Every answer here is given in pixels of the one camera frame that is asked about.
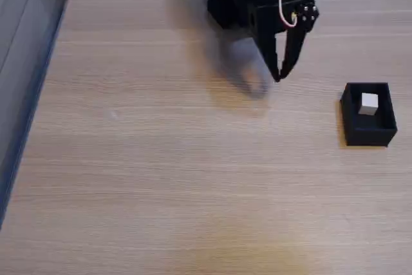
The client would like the white cube block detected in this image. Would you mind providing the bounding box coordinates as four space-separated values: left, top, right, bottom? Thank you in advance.
357 91 379 117

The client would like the black open box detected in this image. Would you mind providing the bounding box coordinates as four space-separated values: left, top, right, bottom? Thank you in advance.
340 82 398 147

